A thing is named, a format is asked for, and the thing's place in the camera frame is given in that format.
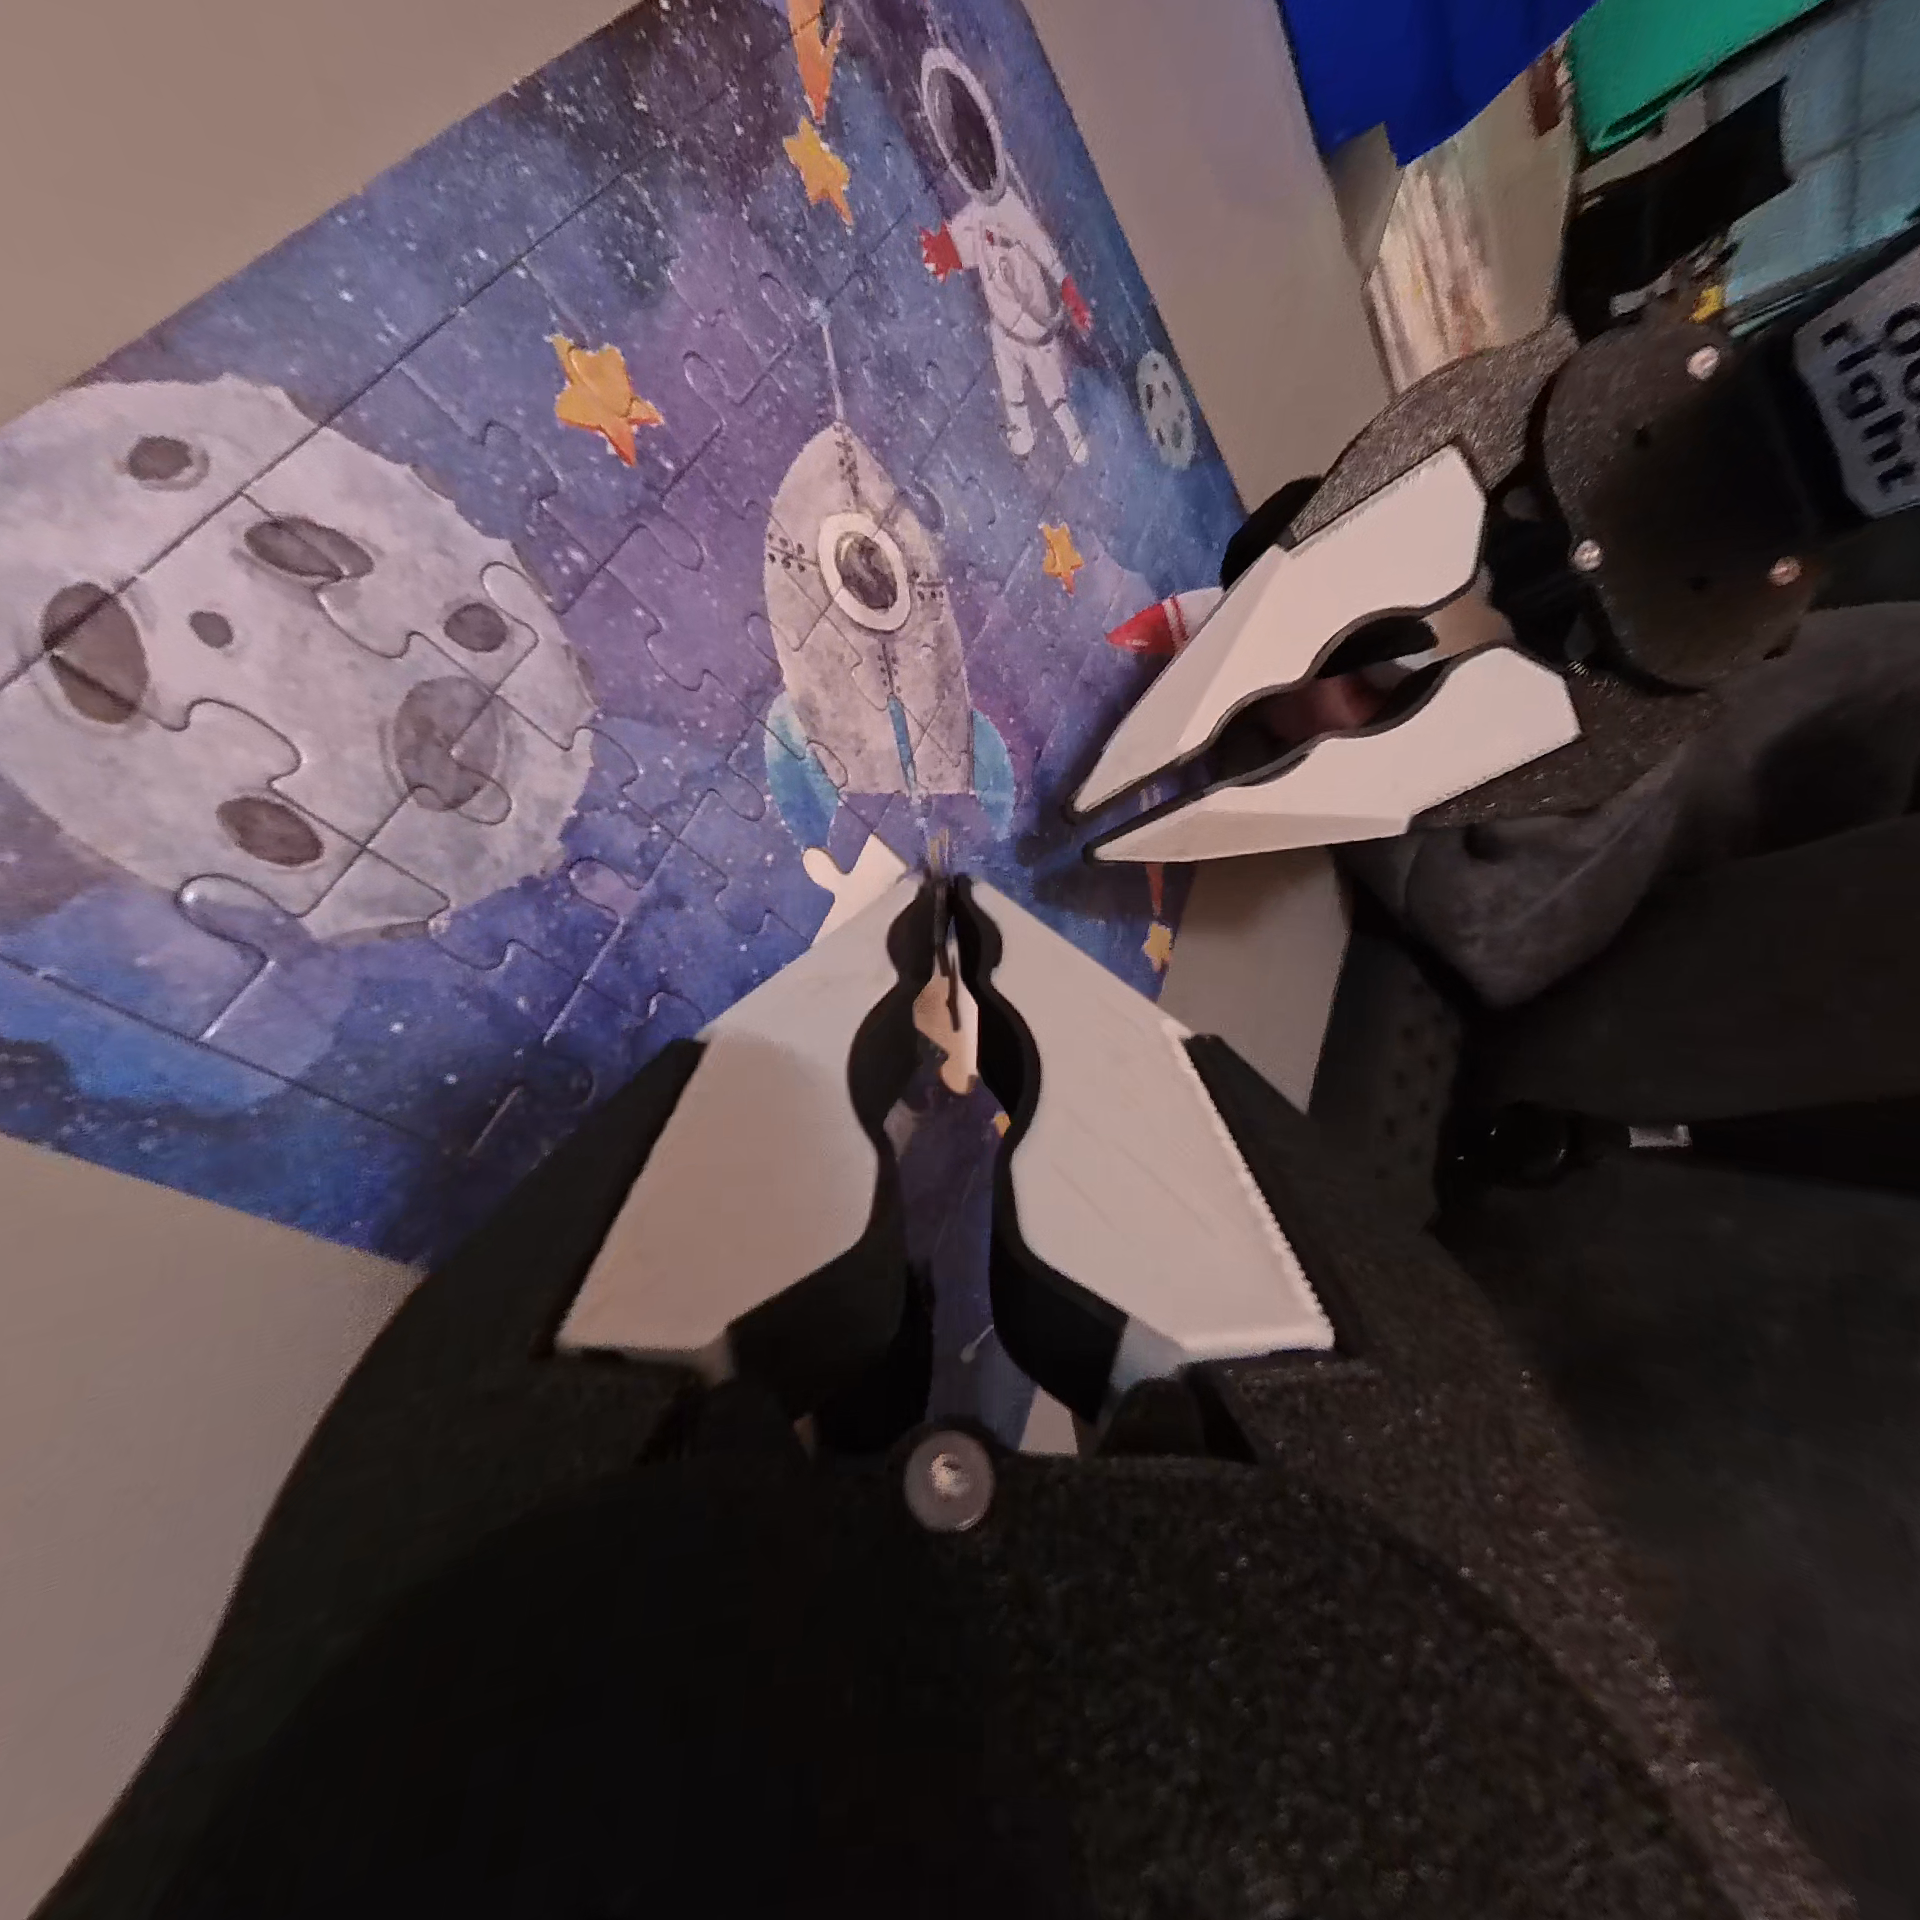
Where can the window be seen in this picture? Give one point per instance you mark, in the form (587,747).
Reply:
(1862,164)

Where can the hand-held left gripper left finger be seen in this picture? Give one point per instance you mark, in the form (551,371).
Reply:
(720,1184)

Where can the grey desk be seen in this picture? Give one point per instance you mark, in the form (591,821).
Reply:
(150,1425)

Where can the green plastic bin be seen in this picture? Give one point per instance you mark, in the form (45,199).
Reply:
(1680,60)

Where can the white-backed jigsaw puzzle piece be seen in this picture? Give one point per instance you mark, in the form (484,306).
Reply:
(949,1036)

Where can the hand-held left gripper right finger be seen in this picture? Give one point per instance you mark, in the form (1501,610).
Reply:
(1156,1184)

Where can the space jigsaw puzzle board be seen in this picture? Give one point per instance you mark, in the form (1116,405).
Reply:
(451,376)

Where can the pale paper stack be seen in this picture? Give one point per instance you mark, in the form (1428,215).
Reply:
(1440,255)

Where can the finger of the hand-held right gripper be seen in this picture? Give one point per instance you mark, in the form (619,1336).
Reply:
(1424,749)
(1336,570)

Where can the person's right forearm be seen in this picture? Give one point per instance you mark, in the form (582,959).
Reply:
(1725,779)

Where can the blue plastic bin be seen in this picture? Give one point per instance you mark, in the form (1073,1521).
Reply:
(1424,60)

